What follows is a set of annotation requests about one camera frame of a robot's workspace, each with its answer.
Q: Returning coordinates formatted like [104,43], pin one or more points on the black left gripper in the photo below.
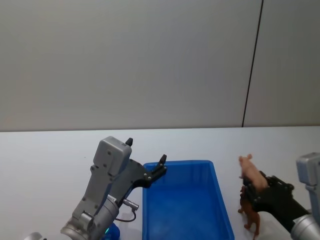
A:
[132,175]

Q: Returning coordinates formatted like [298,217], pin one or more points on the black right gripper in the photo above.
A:
[277,205]

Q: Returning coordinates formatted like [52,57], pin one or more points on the pink toy pig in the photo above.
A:
[251,171]

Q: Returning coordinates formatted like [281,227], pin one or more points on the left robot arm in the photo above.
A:
[107,165]

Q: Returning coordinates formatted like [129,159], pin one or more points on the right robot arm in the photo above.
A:
[307,172]

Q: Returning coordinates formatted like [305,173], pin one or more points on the brown toy animal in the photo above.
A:
[251,215]

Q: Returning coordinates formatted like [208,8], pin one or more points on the blue plastic bin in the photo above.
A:
[185,202]

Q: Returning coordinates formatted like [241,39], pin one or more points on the small blue plastic object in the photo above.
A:
[113,231]

